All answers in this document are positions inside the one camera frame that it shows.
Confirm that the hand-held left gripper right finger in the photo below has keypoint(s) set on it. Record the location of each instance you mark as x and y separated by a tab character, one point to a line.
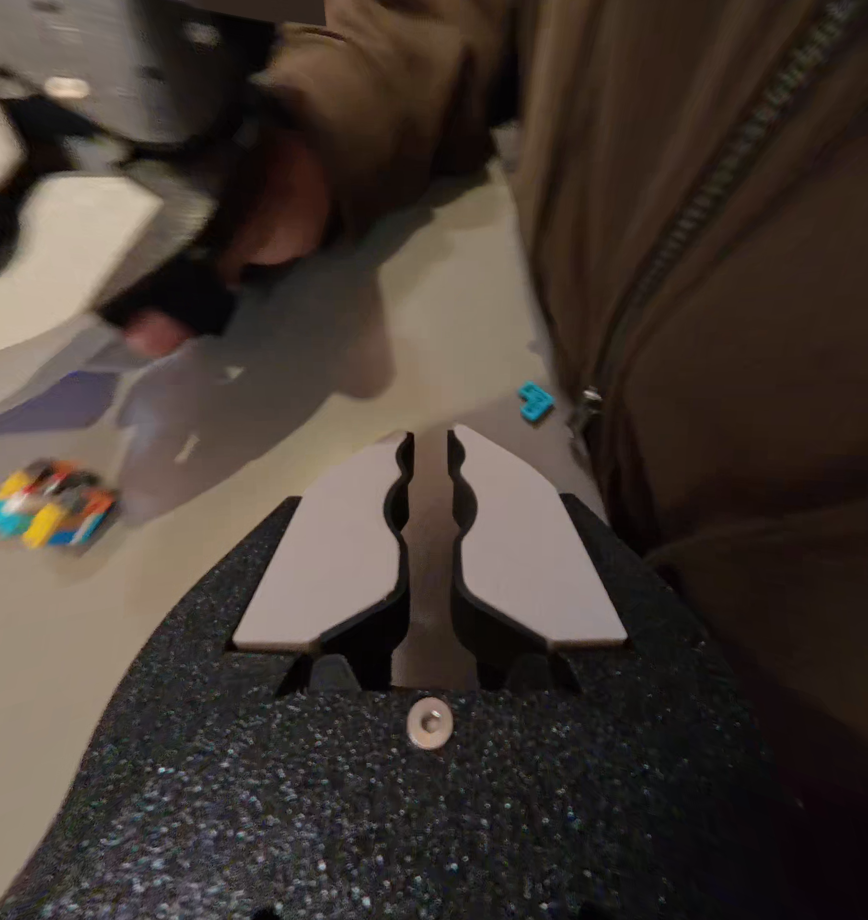
534	575

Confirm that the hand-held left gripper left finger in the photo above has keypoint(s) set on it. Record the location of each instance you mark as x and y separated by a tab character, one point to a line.
319	575

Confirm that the teal corner plate brick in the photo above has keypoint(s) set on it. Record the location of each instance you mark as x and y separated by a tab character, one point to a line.
534	401

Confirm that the person's right forearm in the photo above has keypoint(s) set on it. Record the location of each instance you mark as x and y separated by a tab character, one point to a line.
405	93

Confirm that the person's right hand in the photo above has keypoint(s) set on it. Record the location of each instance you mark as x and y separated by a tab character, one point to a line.
283	208

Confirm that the multicoloured brick model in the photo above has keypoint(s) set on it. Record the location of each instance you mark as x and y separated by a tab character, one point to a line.
49	503

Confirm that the person in brown jacket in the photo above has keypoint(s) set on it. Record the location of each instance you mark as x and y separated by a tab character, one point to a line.
728	287

